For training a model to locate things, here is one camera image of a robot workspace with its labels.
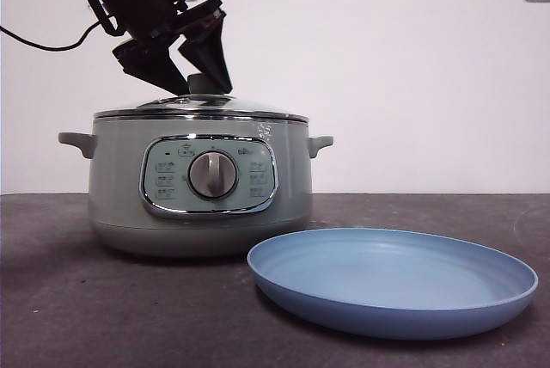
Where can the blue round plate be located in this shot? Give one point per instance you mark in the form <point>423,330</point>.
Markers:
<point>386,282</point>

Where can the glass lid with green knob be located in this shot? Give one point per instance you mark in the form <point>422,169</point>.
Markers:
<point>202,106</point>

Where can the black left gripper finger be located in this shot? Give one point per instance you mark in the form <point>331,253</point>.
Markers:
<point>148,63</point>
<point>210,54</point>

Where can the sage green electric steamer pot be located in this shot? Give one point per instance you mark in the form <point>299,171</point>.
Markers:
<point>120,196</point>

